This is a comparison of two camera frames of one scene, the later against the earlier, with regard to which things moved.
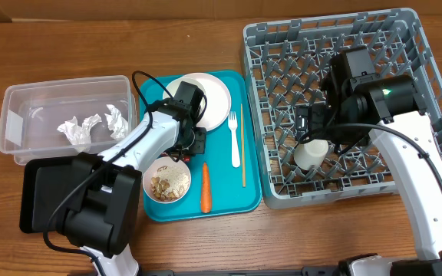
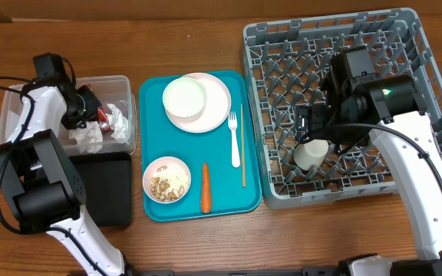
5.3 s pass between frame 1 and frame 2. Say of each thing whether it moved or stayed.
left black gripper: moved
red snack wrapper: moved
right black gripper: stayed
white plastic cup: stayed
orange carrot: stayed
